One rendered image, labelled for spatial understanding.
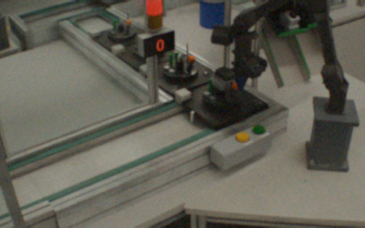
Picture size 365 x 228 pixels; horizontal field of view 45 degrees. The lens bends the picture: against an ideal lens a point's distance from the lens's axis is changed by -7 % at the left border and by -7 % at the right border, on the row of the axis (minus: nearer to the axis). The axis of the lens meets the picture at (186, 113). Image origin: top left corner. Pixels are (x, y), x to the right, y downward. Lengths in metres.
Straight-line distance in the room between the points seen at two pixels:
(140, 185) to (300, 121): 0.71
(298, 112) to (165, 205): 0.72
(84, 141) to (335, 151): 0.82
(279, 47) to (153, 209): 0.80
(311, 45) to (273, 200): 0.74
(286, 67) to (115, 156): 0.73
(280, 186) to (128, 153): 0.50
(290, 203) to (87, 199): 0.60
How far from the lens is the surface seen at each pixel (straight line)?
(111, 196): 1.36
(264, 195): 1.46
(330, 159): 1.57
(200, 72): 1.87
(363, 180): 1.59
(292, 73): 1.80
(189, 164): 1.47
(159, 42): 1.55
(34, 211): 1.33
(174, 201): 1.43
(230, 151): 1.46
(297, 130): 1.76
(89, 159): 1.53
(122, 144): 1.57
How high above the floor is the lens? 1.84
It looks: 33 degrees down
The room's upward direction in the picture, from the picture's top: 1 degrees counter-clockwise
